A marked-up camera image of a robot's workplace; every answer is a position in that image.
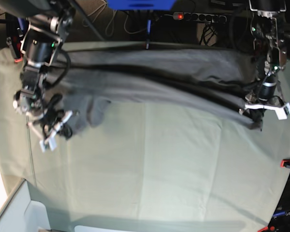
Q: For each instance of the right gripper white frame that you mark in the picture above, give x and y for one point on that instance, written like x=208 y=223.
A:
x=49 y=124

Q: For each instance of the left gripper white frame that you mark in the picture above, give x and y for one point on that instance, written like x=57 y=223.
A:
x=257 y=109

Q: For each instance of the grey t-shirt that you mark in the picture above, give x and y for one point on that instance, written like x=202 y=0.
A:
x=213 y=80

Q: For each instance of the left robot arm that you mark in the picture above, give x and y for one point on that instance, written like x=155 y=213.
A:
x=267 y=29

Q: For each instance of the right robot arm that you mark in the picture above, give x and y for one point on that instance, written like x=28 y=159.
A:
x=40 y=47

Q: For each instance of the white bin bottom left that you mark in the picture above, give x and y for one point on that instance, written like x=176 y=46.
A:
x=20 y=213

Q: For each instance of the red black clamp top left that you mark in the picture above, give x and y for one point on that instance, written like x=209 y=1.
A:
x=13 y=41

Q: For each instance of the black power strip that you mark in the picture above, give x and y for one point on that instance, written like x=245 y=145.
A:
x=198 y=17

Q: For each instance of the red clamp bottom right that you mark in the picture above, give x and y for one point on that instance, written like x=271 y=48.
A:
x=267 y=229

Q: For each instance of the blue box at top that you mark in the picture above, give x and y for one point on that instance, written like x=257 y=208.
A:
x=141 y=4

